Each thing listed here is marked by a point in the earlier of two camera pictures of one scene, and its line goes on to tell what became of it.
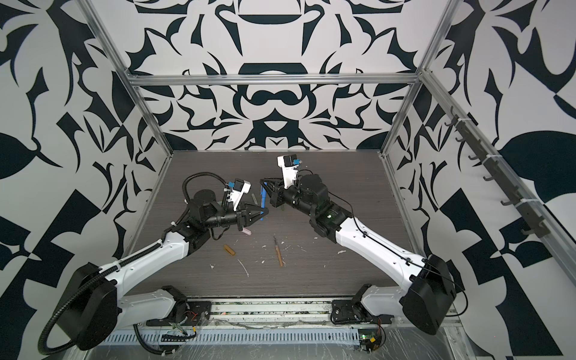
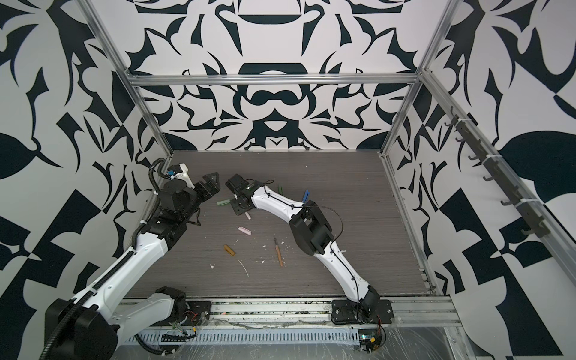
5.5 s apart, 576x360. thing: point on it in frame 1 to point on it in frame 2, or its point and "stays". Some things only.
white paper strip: [247, 274] stays
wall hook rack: [530, 217] stays
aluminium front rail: [97, 313] stays
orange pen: [278, 253] stays
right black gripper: [278, 198] to [237, 208]
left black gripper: [249, 205] to [206, 193]
